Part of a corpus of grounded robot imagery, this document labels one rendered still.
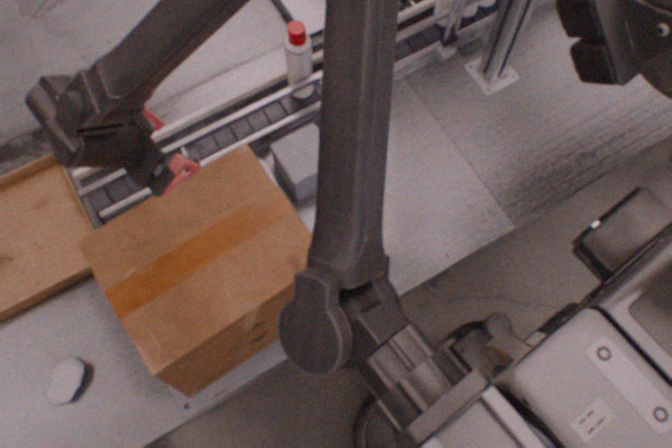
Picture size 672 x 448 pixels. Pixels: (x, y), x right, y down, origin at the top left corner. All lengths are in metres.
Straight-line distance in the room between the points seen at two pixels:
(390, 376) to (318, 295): 0.09
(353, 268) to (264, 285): 0.41
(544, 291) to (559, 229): 0.22
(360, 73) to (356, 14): 0.05
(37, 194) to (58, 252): 0.14
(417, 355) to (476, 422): 0.08
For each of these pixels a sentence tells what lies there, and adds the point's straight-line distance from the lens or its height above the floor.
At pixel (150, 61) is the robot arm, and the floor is 1.47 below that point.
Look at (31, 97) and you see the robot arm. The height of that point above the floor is 1.33.
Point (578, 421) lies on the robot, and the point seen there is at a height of 1.53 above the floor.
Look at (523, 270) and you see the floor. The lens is 2.26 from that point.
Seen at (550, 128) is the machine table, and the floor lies 0.83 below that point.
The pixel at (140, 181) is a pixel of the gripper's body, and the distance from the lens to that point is 0.97.
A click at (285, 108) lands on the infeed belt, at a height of 0.88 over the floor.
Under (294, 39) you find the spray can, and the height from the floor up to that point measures 1.07.
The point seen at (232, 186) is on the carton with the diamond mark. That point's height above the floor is 1.12.
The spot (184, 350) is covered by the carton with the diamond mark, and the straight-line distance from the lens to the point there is 1.00.
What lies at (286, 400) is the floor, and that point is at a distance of 2.10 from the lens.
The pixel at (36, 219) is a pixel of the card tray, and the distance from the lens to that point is 1.46.
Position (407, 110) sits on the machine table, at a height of 0.83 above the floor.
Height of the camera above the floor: 2.08
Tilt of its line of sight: 67 degrees down
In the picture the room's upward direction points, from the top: straight up
